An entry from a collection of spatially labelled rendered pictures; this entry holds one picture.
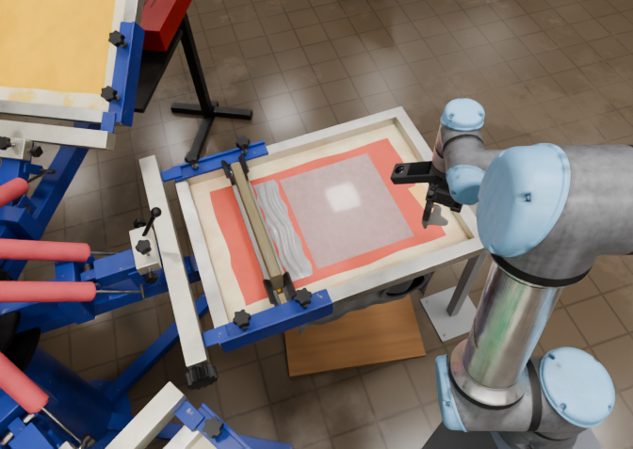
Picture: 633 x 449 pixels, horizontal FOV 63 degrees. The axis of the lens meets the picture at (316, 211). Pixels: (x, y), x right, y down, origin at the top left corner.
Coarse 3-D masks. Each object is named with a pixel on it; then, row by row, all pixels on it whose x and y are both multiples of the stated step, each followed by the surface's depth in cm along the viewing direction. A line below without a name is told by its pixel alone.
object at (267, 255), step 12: (240, 168) 151; (240, 180) 148; (240, 192) 146; (252, 204) 143; (252, 216) 141; (252, 228) 140; (264, 228) 139; (264, 240) 137; (264, 252) 134; (276, 264) 133; (276, 276) 131; (276, 288) 136
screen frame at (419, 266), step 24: (360, 120) 170; (384, 120) 170; (408, 120) 169; (288, 144) 165; (312, 144) 167; (192, 216) 150; (456, 216) 151; (192, 240) 146; (408, 264) 139; (432, 264) 139; (216, 288) 137; (336, 288) 136; (360, 288) 135; (384, 288) 139; (216, 312) 133
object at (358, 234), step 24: (408, 192) 157; (336, 216) 153; (360, 216) 152; (384, 216) 152; (408, 216) 152; (312, 240) 148; (336, 240) 148; (360, 240) 148; (384, 240) 148; (408, 240) 147; (432, 240) 147; (240, 264) 145; (312, 264) 144; (336, 264) 144; (360, 264) 144; (240, 288) 140; (264, 288) 140
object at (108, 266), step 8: (112, 256) 137; (120, 256) 137; (128, 256) 137; (160, 256) 137; (96, 264) 136; (104, 264) 136; (112, 264) 136; (120, 264) 136; (128, 264) 136; (96, 272) 135; (104, 272) 135; (112, 272) 135; (120, 272) 135; (128, 272) 136; (96, 280) 134; (104, 280) 135; (112, 280) 136; (120, 280) 138
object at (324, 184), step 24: (384, 144) 168; (288, 168) 164; (312, 168) 164; (336, 168) 163; (360, 168) 163; (384, 168) 163; (216, 192) 159; (288, 192) 158; (312, 192) 158; (336, 192) 158; (360, 192) 158; (384, 192) 157; (216, 216) 154; (240, 216) 154; (264, 216) 154; (312, 216) 153; (240, 240) 149
